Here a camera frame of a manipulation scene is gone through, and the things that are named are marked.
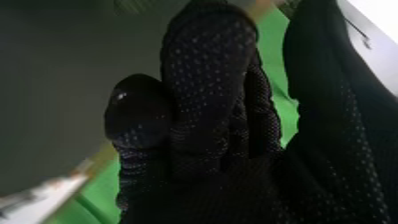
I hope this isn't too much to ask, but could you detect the dark mat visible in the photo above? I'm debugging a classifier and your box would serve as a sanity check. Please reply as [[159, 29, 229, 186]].
[[0, 0, 179, 198]]

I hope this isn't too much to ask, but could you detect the white sheet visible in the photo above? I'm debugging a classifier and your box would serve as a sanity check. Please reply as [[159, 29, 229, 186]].
[[0, 173, 92, 224]]

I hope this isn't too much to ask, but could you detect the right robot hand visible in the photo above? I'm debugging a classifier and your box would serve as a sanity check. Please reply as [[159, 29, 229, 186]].
[[103, 0, 398, 224]]

